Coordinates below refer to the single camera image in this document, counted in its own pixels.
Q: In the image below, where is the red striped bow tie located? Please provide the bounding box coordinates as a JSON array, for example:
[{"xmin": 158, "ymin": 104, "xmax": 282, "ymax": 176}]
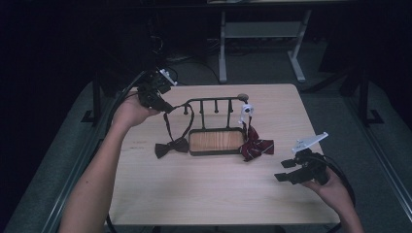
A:
[{"xmin": 238, "ymin": 113, "xmax": 276, "ymax": 162}]

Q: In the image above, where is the black metal stand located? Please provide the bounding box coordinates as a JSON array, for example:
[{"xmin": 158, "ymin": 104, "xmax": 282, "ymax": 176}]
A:
[
  {"xmin": 80, "ymin": 71, "xmax": 105, "ymax": 124},
  {"xmin": 339, "ymin": 62, "xmax": 386, "ymax": 128}
]

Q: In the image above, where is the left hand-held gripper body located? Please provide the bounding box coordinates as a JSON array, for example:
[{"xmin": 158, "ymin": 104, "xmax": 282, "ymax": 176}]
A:
[{"xmin": 136, "ymin": 68, "xmax": 179, "ymax": 111}]

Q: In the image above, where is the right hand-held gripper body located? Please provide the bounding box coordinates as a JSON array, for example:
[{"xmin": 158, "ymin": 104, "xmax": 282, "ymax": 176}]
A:
[{"xmin": 291, "ymin": 131, "xmax": 330, "ymax": 186}]

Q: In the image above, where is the person's right hand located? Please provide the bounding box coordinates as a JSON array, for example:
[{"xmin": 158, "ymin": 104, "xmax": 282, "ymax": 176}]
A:
[{"xmin": 302, "ymin": 168, "xmax": 357, "ymax": 216}]

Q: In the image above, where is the dark brown bow tie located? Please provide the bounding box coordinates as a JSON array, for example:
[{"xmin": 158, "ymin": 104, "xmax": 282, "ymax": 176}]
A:
[{"xmin": 154, "ymin": 102, "xmax": 195, "ymax": 160}]

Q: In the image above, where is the white plastic clip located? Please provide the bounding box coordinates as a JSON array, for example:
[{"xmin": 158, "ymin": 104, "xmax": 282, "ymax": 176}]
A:
[{"xmin": 238, "ymin": 103, "xmax": 256, "ymax": 126}]

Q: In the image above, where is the person's left hand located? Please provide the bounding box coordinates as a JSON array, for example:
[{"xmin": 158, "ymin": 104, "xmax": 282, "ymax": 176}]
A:
[{"xmin": 111, "ymin": 91, "xmax": 160, "ymax": 131}]

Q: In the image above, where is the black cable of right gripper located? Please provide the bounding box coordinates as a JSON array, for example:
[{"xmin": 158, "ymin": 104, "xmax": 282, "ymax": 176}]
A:
[{"xmin": 319, "ymin": 154, "xmax": 358, "ymax": 233}]

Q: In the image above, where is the white metal desk frame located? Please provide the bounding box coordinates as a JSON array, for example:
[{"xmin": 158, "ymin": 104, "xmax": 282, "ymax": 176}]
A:
[{"xmin": 218, "ymin": 9, "xmax": 313, "ymax": 83}]

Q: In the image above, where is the black rack with wooden base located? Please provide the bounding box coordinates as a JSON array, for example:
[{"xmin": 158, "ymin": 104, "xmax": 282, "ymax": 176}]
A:
[{"xmin": 182, "ymin": 93, "xmax": 250, "ymax": 157}]

